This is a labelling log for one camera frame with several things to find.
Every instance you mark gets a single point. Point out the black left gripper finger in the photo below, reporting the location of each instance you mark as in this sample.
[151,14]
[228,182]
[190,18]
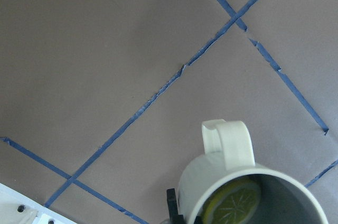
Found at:
[174,216]

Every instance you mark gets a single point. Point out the white mug with handle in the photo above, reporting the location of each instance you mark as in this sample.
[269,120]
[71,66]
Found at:
[228,155]

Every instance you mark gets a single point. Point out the yellow lemon slice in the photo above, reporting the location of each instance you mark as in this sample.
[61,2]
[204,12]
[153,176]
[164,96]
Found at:
[234,202]

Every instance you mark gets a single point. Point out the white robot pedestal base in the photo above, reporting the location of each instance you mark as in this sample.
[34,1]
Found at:
[17,208]

